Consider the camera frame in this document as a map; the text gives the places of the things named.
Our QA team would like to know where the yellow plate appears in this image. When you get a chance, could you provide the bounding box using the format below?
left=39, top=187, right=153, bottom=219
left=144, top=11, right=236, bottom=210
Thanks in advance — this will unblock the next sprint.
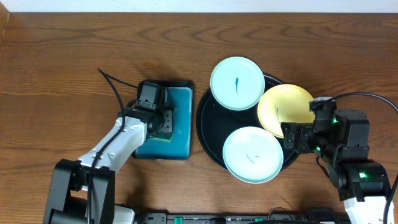
left=257, top=84, right=315, bottom=138

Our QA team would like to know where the green yellow sponge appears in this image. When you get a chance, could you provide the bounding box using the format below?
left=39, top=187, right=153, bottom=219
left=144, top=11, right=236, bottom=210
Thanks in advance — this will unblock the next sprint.
left=154, top=133, right=174, bottom=142

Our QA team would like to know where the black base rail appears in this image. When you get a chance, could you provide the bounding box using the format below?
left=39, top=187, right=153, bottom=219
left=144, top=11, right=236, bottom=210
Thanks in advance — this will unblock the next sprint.
left=133, top=212, right=350, bottom=224

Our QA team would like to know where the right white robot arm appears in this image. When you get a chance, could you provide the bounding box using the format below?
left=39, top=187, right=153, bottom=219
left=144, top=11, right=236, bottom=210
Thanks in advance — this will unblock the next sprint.
left=281, top=109, right=395, bottom=223

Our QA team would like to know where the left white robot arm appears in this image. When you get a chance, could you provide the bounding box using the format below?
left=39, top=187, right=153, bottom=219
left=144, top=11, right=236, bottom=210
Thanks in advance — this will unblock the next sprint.
left=43, top=90, right=173, bottom=223

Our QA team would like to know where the mint plate with blue stain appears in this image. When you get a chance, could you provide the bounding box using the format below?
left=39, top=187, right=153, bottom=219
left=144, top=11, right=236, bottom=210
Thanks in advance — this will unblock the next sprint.
left=210, top=57, right=266, bottom=111

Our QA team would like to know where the black rectangular water tray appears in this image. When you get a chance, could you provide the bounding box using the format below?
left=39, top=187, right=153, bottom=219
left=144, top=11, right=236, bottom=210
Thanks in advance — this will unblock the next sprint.
left=132, top=80, right=193, bottom=160

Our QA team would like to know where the round black serving tray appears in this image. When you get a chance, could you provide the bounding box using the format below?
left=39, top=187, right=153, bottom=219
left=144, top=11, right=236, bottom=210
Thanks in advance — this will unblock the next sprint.
left=195, top=72, right=301, bottom=174

